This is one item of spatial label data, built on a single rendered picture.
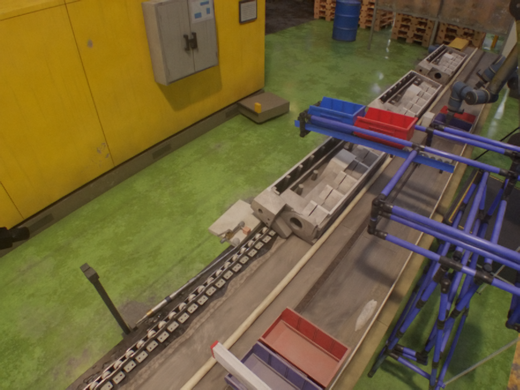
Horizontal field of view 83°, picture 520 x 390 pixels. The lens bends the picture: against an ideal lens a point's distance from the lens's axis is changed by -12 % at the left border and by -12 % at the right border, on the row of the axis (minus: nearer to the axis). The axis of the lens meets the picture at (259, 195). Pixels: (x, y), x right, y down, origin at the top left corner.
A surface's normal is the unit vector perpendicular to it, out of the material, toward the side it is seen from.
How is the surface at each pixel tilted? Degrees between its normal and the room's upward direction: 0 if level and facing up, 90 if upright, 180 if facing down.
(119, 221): 0
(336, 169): 45
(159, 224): 0
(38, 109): 90
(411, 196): 0
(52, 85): 90
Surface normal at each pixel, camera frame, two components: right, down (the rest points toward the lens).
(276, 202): 0.12, -0.33
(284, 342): 0.00, -0.75
